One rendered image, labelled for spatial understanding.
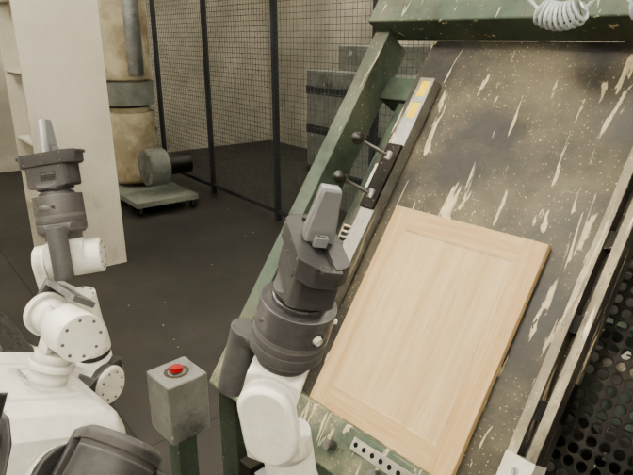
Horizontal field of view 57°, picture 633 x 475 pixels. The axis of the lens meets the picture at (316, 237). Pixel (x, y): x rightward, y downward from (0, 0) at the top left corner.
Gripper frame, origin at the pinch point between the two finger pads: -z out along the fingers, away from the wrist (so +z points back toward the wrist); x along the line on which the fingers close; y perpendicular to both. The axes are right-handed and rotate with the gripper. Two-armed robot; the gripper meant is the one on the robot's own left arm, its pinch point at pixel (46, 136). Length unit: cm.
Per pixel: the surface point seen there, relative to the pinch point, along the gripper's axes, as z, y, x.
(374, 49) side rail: -25, -94, 53
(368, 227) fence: 29, -64, 48
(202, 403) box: 70, -47, -1
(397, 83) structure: -13, -94, 59
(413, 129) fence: 4, -73, 63
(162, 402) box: 67, -41, -9
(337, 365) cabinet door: 63, -49, 38
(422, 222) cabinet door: 29, -58, 63
